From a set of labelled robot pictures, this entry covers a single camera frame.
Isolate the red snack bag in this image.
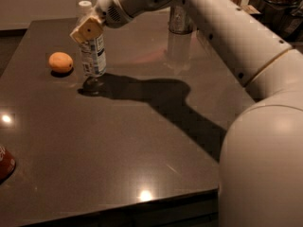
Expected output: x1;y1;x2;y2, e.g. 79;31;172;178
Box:
0;145;16;182

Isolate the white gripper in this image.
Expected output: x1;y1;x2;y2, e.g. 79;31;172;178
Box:
70;0;171;44

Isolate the black wire napkin holder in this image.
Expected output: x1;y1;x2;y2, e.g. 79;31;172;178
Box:
230;0;261;17

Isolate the orange fruit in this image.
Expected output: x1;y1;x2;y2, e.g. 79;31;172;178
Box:
48;52;73;74

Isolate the clear plastic water bottle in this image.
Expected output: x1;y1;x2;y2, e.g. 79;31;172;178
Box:
77;1;106;77

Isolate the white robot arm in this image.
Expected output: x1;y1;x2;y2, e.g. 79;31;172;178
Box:
71;0;303;227

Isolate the black stand under jar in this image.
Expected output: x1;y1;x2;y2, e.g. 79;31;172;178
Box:
248;0;303;43

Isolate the metal cup with stirrers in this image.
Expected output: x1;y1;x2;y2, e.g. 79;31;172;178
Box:
169;5;193;35

